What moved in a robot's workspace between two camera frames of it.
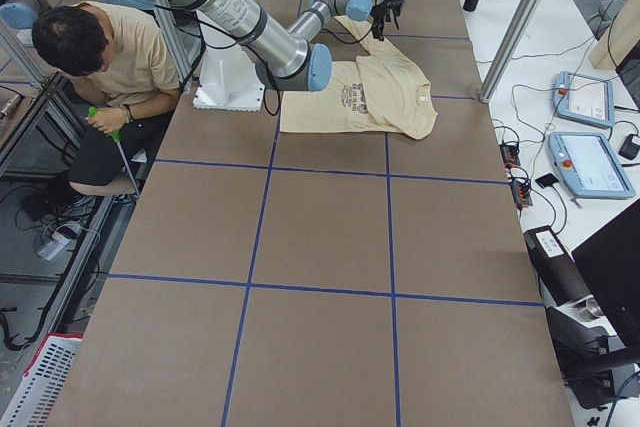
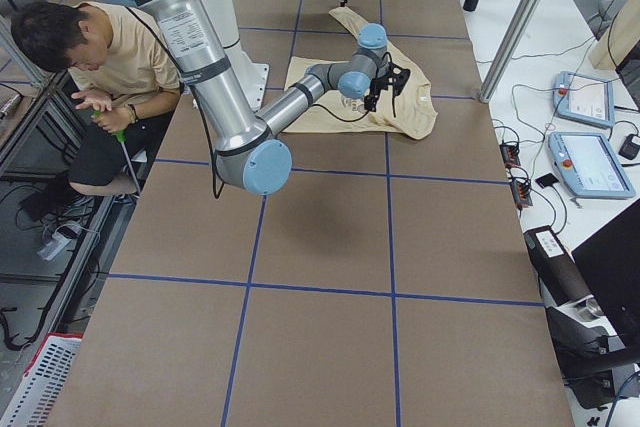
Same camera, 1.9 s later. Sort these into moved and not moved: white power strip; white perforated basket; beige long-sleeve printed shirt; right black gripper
Moved: right black gripper
Not moved: white power strip; beige long-sleeve printed shirt; white perforated basket
